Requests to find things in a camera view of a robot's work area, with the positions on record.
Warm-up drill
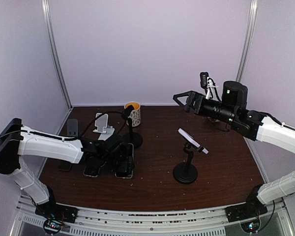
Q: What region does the dark grey small phone stand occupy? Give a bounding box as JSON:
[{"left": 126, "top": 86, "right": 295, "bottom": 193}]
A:
[{"left": 66, "top": 118, "right": 79, "bottom": 137}]

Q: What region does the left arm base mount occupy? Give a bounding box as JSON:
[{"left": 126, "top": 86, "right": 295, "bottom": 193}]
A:
[{"left": 32, "top": 192, "right": 78, "bottom": 236}]

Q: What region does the patterned mug yellow inside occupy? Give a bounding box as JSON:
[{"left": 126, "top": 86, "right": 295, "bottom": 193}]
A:
[{"left": 124, "top": 101, "right": 141, "bottom": 127}]

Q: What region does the black round-base phone stand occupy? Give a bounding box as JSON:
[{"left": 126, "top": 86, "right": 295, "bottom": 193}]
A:
[{"left": 122, "top": 105, "right": 143, "bottom": 149}]

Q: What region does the left aluminium frame post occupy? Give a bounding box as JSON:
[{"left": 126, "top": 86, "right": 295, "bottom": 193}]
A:
[{"left": 41, "top": 0, "right": 73, "bottom": 110}]

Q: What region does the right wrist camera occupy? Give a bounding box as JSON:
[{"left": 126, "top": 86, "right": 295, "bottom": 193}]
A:
[{"left": 200, "top": 72, "right": 218, "bottom": 99}]

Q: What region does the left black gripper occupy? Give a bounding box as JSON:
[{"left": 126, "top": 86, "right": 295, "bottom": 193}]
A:
[{"left": 99, "top": 154, "right": 134, "bottom": 173}]

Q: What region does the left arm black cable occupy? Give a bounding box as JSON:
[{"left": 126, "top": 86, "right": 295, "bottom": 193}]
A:
[{"left": 0, "top": 110, "right": 125, "bottom": 153}]

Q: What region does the front aluminium rail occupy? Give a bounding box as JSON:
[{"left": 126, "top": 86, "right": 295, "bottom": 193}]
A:
[{"left": 9, "top": 196, "right": 295, "bottom": 236}]

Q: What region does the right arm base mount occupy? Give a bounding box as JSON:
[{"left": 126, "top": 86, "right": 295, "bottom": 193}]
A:
[{"left": 225, "top": 190, "right": 268, "bottom": 234}]

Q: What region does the aluminium frame post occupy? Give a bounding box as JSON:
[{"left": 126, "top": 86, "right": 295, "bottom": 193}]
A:
[
  {"left": 236, "top": 0, "right": 259, "bottom": 82},
  {"left": 41, "top": 0, "right": 73, "bottom": 110}
]

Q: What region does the small black phone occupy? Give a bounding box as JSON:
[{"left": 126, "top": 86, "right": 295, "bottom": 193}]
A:
[{"left": 58, "top": 160, "right": 72, "bottom": 172}]

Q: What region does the white folding phone stand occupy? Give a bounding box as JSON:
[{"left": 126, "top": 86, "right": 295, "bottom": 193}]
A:
[{"left": 93, "top": 113, "right": 115, "bottom": 141}]

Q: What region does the right aluminium frame post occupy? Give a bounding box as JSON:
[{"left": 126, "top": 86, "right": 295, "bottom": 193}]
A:
[{"left": 236, "top": 0, "right": 259, "bottom": 82}]

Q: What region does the large black phone silver edge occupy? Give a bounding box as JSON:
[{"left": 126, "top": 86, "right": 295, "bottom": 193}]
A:
[{"left": 115, "top": 144, "right": 135, "bottom": 179}]

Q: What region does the black stand with white pad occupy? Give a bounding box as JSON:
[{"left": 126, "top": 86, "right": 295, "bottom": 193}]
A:
[{"left": 173, "top": 128, "right": 208, "bottom": 185}]

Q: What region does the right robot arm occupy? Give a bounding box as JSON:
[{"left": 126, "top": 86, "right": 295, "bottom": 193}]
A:
[{"left": 173, "top": 81, "right": 295, "bottom": 217}]

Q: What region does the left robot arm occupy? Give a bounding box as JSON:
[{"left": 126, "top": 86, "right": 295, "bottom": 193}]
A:
[{"left": 0, "top": 118, "right": 134, "bottom": 218}]

